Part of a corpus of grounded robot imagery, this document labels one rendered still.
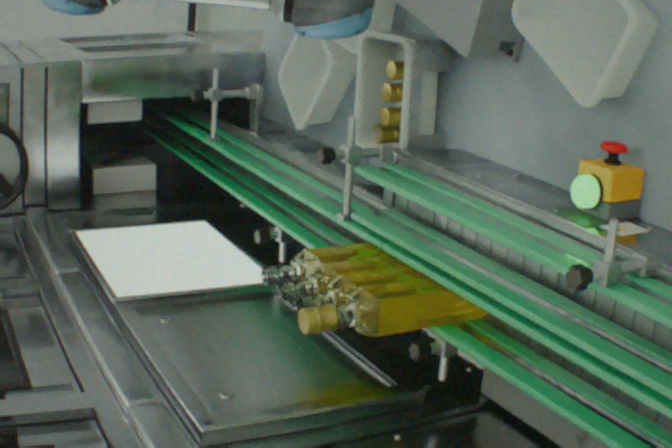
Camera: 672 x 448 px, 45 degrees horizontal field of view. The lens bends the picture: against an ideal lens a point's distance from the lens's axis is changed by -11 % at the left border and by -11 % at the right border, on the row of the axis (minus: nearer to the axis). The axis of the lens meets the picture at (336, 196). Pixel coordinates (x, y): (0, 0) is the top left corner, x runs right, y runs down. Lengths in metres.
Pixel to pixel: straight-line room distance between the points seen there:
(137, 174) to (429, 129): 1.01
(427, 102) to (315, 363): 0.49
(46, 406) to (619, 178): 0.85
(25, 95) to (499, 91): 1.15
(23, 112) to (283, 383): 1.10
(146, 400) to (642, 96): 0.80
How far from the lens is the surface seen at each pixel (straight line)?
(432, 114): 1.54
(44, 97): 2.11
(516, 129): 1.40
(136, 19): 4.99
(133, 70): 2.15
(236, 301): 1.55
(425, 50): 1.51
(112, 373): 1.29
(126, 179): 2.32
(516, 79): 1.40
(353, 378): 1.29
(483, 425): 1.26
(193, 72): 2.20
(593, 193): 1.14
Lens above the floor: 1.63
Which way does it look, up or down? 27 degrees down
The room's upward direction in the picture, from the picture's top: 95 degrees counter-clockwise
